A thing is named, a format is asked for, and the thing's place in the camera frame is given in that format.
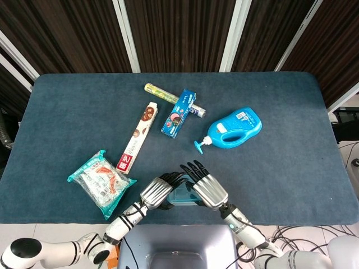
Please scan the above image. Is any yellow green wrap roll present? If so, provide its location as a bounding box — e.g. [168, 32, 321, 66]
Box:
[144, 82, 208, 119]

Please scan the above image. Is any teal object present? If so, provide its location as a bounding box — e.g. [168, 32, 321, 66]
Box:
[168, 180, 201, 207]

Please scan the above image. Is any teal clear snack bag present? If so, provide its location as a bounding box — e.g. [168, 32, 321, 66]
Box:
[67, 149, 137, 221]

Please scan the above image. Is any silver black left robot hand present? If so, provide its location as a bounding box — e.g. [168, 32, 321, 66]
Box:
[139, 171, 188, 211]

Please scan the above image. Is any blue pump detergent bottle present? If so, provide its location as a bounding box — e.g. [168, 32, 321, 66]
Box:
[194, 106, 263, 155]

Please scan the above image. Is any black computer case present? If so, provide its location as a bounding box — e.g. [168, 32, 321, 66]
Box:
[330, 105, 359, 144]

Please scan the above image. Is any long white baking paper box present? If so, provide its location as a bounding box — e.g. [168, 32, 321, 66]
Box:
[116, 101, 159, 175]

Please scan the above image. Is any grey robot torso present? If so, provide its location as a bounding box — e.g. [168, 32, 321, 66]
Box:
[116, 223, 240, 269]

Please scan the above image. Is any white divider frame post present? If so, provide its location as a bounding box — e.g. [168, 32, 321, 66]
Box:
[218, 0, 253, 73]
[111, 0, 141, 74]
[274, 0, 324, 72]
[0, 30, 40, 82]

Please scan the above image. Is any grey corrugated hose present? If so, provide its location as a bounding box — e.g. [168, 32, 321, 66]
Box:
[0, 111, 15, 150]

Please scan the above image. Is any dark teal table cloth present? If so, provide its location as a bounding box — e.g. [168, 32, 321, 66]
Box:
[0, 71, 359, 226]

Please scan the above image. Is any blue Oreo cookie box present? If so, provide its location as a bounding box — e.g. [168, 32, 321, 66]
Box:
[160, 89, 197, 140]

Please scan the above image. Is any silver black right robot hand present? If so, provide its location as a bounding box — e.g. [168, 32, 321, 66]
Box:
[179, 160, 229, 212]

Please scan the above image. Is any black floor cable bundle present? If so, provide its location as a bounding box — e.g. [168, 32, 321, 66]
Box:
[234, 224, 359, 269]

